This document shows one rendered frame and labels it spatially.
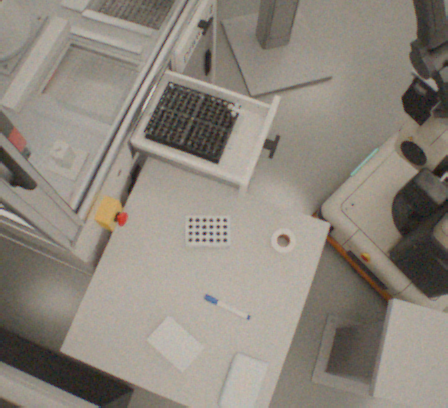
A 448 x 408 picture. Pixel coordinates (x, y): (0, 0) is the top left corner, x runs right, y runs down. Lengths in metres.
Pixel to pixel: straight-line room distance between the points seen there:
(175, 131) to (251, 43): 1.28
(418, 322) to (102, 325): 0.89
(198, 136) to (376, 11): 1.84
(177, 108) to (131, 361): 0.71
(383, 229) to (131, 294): 1.08
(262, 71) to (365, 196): 0.87
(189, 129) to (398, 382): 0.91
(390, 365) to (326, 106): 1.45
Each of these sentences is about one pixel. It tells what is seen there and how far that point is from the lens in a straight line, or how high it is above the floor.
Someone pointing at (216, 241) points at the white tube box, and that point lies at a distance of 1.34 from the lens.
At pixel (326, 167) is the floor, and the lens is 2.31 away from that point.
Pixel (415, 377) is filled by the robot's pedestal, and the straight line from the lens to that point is 1.44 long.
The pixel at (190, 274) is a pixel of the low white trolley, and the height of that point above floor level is 0.76.
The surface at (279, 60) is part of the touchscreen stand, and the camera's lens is 2.50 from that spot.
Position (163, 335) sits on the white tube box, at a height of 0.81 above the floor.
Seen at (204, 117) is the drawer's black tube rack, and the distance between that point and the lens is 1.33.
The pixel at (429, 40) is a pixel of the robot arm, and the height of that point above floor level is 1.30.
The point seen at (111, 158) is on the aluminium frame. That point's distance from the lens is 1.20.
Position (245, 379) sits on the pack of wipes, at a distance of 1.28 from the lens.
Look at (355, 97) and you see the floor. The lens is 2.53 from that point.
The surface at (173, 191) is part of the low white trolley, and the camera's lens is 1.39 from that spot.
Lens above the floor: 2.08
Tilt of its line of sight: 70 degrees down
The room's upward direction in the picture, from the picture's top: 5 degrees clockwise
